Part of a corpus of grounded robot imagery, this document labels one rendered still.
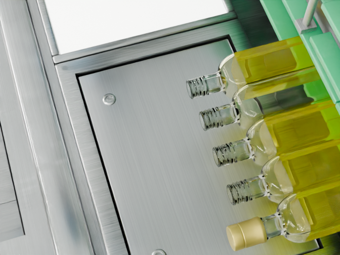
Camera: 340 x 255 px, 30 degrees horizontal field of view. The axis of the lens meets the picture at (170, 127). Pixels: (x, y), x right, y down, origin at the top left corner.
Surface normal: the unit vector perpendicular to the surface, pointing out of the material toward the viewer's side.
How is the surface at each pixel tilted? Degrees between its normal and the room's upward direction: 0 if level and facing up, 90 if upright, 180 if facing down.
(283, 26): 90
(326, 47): 90
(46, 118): 90
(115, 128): 90
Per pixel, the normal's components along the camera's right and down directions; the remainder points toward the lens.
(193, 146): 0.01, -0.47
